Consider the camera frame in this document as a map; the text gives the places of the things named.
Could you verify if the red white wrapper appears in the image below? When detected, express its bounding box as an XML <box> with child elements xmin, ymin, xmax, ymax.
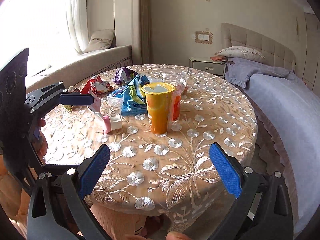
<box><xmin>80</xmin><ymin>75</ymin><xmax>115</xmax><ymax>96</ymax></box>

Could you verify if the yellow paper cup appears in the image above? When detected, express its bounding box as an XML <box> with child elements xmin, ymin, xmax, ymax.
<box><xmin>142</xmin><ymin>82</ymin><xmax>175</xmax><ymax>134</ymax></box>

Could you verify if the clear cup red drink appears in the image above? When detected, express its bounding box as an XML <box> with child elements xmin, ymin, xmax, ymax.
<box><xmin>162</xmin><ymin>68</ymin><xmax>187</xmax><ymax>121</ymax></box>

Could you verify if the grey bedside nightstand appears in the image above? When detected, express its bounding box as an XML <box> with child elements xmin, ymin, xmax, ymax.
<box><xmin>189</xmin><ymin>57</ymin><xmax>226</xmax><ymax>77</ymax></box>

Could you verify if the person's left hand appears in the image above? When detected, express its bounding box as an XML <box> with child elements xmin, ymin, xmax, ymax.
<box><xmin>33</xmin><ymin>119</ymin><xmax>48</xmax><ymax>162</ymax></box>

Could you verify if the window seat cushion pillow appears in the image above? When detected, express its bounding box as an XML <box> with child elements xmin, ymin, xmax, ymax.
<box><xmin>84</xmin><ymin>29</ymin><xmax>115</xmax><ymax>53</ymax></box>

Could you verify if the white sheer curtain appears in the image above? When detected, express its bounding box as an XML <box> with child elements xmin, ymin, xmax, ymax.
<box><xmin>66</xmin><ymin>0</ymin><xmax>88</xmax><ymax>55</ymax></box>

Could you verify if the purple wrapper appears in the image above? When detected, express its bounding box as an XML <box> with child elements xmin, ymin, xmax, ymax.
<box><xmin>112</xmin><ymin>67</ymin><xmax>137</xmax><ymax>86</ymax></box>

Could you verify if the red item on nightstand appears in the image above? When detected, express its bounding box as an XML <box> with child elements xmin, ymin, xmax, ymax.
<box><xmin>210</xmin><ymin>55</ymin><xmax>227</xmax><ymax>62</ymax></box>

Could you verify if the framed wall switch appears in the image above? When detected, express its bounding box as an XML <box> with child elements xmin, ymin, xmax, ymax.
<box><xmin>195</xmin><ymin>31</ymin><xmax>213</xmax><ymax>44</ymax></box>

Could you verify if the bed with lavender cover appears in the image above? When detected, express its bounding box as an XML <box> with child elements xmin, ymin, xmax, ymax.
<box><xmin>225</xmin><ymin>57</ymin><xmax>319</xmax><ymax>236</ymax></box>

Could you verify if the beige tufted headboard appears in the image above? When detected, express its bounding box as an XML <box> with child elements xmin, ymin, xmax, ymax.
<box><xmin>221</xmin><ymin>23</ymin><xmax>296</xmax><ymax>72</ymax></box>

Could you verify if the blue snack bag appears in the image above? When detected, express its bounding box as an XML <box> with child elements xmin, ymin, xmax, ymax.
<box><xmin>121</xmin><ymin>74</ymin><xmax>150</xmax><ymax>116</ymax></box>

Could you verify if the beige built-in wardrobe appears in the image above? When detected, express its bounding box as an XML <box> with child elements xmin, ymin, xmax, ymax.
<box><xmin>303</xmin><ymin>13</ymin><xmax>320</xmax><ymax>96</ymax></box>

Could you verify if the beige window bench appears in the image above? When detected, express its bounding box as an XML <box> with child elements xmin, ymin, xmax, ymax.
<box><xmin>25</xmin><ymin>46</ymin><xmax>133</xmax><ymax>93</ymax></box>

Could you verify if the grey ruffled pillow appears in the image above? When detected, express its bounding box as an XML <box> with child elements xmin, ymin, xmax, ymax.
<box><xmin>216</xmin><ymin>46</ymin><xmax>265</xmax><ymax>62</ymax></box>

